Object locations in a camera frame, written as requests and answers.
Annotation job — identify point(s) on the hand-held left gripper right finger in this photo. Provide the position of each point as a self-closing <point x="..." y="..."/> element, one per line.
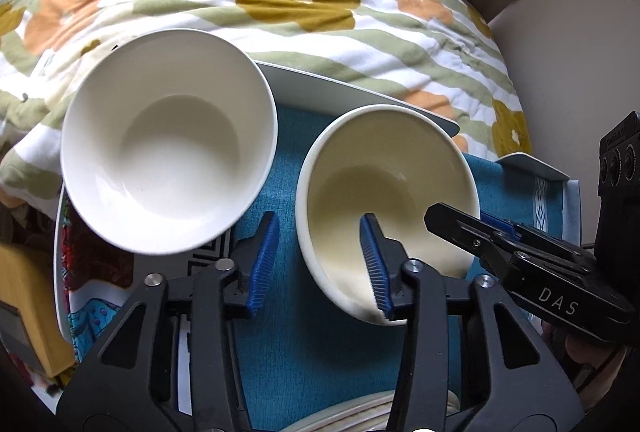
<point x="375" y="262"/>

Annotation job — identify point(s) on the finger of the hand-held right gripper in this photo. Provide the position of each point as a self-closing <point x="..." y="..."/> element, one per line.
<point x="545" y="242"/>
<point x="555" y="302"/>

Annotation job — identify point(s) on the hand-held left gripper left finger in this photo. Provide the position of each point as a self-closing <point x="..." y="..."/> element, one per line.
<point x="262" y="262"/>

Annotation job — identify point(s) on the cream round bowl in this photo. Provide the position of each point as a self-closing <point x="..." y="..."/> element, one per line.
<point x="380" y="192"/>

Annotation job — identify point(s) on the white round bowl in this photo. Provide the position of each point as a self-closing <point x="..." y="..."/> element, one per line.
<point x="165" y="146"/>

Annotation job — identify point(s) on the patterned cream plate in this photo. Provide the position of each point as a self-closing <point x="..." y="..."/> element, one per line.
<point x="350" y="414"/>

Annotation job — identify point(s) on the person's right hand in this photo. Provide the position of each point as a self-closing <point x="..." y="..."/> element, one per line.
<point x="580" y="362"/>

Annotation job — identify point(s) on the teal patterned tablecloth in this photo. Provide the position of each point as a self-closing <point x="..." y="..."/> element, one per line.
<point x="285" y="171"/>

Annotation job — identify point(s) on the yellow box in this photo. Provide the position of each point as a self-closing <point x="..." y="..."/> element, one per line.
<point x="35" y="292"/>

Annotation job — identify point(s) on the grey flat box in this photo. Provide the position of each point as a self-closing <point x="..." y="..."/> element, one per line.
<point x="15" y="329"/>

